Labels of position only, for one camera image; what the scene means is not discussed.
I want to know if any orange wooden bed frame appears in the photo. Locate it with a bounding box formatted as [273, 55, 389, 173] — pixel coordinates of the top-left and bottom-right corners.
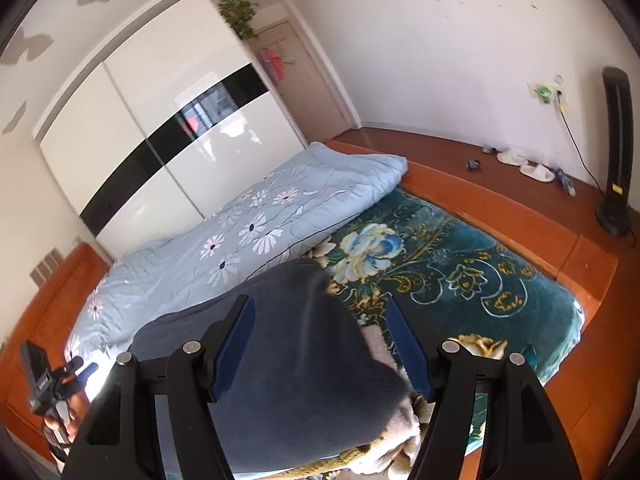
[328, 128, 639, 479]

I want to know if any olive fleece garment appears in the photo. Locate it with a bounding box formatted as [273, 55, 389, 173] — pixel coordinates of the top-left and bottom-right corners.
[234, 429, 411, 479]

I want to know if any beige fluffy garment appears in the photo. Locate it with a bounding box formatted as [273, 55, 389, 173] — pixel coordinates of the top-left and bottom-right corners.
[348, 325, 422, 479]

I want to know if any black power cable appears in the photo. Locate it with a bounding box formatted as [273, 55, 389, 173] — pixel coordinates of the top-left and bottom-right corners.
[556, 104, 606, 196]

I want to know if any person's left hand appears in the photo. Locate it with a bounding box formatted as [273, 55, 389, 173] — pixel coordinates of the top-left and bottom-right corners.
[43, 390, 89, 444]

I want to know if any white slipper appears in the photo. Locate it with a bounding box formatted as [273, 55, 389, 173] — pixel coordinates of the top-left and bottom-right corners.
[520, 164, 555, 183]
[497, 150, 528, 167]

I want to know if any wooden room door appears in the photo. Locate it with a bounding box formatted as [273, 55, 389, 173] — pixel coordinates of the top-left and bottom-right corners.
[248, 22, 347, 142]

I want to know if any black tower fan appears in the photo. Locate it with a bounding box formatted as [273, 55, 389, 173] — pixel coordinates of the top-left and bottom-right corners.
[596, 66, 634, 237]

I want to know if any small dark floor object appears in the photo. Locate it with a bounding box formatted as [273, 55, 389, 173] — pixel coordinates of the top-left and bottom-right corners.
[466, 159, 482, 171]

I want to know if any green hanging plant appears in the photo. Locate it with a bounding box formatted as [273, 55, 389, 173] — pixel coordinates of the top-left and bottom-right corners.
[217, 0, 259, 40]

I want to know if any wall power socket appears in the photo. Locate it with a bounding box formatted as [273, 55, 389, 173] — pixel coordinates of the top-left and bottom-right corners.
[554, 89, 565, 113]

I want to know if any black and white fleece hoodie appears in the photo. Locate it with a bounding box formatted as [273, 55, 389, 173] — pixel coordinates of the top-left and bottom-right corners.
[129, 258, 408, 474]

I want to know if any white slipper left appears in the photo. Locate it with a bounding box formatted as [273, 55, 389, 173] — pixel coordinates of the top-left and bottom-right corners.
[497, 150, 528, 167]

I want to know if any pink hanging item on door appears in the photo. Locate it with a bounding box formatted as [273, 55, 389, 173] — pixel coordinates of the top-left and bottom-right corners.
[259, 47, 285, 86]

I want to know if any white glossy wardrobe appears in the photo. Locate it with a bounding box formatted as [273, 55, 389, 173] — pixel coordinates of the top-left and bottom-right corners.
[40, 0, 304, 258]

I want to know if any white slipper right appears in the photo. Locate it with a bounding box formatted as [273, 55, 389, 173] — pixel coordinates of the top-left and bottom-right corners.
[520, 164, 555, 183]

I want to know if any teal floral bed blanket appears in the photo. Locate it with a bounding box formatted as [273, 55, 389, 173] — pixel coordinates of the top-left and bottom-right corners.
[299, 186, 586, 456]

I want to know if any light blue floral quilt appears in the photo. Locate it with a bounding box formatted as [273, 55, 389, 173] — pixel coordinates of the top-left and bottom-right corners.
[64, 142, 408, 373]

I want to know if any blue floor object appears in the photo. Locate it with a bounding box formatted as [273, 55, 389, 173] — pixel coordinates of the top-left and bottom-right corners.
[553, 168, 576, 197]

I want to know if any orange wooden headboard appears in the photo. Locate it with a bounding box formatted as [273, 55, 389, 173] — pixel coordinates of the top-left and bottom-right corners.
[1, 244, 110, 463]

